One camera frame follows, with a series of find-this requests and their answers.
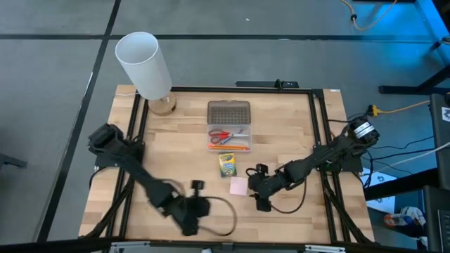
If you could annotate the black equipment box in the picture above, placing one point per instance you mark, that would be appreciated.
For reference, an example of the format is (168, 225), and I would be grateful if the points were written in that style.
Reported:
(436, 218)

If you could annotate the silver metal bracket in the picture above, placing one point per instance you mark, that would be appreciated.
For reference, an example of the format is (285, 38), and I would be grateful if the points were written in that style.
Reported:
(323, 248)
(130, 246)

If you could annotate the person's shoe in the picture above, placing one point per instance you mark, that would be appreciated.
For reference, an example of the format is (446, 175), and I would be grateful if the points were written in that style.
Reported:
(400, 219)

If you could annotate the white shade wooden table lamp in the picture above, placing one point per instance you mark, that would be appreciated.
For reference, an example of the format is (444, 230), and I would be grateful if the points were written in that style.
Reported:
(144, 66)

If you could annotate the pale pink sticky note pad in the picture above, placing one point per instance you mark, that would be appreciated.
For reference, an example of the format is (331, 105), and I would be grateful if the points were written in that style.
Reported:
(238, 186)

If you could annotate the black floor stand foot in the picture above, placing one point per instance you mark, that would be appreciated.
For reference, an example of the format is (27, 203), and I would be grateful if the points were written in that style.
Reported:
(10, 161)

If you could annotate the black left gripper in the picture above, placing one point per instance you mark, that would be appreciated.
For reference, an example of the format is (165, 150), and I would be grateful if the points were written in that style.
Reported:
(186, 209)

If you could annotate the neighbouring metal table frame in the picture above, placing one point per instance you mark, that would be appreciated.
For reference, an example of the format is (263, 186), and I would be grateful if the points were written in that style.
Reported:
(432, 24)

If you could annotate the black cabinet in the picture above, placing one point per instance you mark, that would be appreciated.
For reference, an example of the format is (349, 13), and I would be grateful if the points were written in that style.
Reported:
(441, 168)

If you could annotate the yellow green crayon box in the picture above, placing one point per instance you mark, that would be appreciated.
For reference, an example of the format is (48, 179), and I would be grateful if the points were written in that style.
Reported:
(227, 165)

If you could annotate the blue pen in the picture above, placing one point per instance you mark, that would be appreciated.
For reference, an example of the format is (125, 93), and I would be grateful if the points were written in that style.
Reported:
(227, 140)

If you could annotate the clear pencil case grey lid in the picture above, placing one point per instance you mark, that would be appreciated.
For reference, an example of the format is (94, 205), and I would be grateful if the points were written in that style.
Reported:
(228, 112)

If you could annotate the orange pencil with cap eraser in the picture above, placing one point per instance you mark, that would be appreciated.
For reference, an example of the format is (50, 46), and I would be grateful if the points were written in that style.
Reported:
(225, 145)
(235, 148)

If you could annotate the black aluminium table frame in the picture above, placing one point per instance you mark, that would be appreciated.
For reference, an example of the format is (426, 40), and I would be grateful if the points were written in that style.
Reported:
(211, 89)

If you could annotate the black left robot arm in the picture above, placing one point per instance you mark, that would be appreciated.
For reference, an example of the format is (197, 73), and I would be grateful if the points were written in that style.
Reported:
(140, 172)

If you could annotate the black table leg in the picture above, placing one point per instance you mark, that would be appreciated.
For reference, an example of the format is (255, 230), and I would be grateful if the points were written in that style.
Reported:
(404, 90)
(397, 184)

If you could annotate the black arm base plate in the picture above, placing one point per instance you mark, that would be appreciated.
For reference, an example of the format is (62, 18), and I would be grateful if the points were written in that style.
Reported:
(105, 161)
(351, 165)

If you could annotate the white paper recycling symbols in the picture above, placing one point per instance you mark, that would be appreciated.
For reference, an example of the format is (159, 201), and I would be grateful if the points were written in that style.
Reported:
(383, 205)

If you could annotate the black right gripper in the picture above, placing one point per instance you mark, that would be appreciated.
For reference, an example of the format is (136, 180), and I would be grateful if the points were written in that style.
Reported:
(270, 184)

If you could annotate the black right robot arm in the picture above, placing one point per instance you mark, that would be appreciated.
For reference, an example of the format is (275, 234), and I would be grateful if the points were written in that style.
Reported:
(316, 158)

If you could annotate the white printed sticker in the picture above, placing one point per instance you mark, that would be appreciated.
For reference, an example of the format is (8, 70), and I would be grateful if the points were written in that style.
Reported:
(446, 114)

